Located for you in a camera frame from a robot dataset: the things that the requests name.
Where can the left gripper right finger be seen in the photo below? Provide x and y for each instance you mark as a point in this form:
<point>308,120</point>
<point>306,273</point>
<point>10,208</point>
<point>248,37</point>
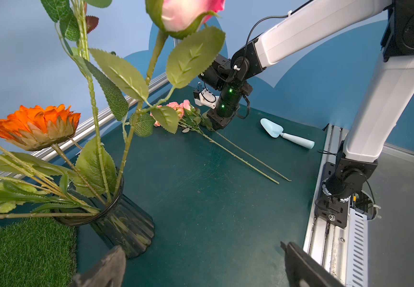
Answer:
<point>303,271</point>

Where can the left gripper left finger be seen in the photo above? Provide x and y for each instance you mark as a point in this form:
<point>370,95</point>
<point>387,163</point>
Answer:
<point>108,272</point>

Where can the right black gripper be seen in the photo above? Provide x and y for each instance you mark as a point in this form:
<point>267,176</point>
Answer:
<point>221,116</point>

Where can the peach pink rose stem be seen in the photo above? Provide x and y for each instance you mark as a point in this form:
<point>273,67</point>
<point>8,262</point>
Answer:
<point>193,121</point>

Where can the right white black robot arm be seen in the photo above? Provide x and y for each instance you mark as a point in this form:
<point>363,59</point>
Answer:
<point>359,72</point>

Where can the dark glass vase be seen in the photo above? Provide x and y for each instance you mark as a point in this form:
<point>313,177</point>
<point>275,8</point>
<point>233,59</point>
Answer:
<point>123,223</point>

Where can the light blue garden trowel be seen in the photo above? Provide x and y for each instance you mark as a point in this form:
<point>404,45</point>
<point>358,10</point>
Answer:
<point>276,131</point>

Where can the magenta rose stem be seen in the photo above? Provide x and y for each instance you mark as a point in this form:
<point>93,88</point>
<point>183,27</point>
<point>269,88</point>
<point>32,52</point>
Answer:
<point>198,46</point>

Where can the green artificial grass mat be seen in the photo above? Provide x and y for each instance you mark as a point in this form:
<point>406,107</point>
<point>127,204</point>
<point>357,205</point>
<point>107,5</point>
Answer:
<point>37,253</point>

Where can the orange poppy flower stem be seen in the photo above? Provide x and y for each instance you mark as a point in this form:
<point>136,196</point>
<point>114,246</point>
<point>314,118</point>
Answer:
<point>37,189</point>

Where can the orange gerbera flower stem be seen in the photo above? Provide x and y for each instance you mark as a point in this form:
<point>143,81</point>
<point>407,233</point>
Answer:
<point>34,123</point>

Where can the pale blue white flower stem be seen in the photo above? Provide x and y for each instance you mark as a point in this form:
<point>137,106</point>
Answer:
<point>94,167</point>

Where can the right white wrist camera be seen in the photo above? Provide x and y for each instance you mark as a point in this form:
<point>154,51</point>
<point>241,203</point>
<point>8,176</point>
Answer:
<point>205,98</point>

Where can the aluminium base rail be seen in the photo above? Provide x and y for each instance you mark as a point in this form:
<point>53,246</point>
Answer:
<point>337,232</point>

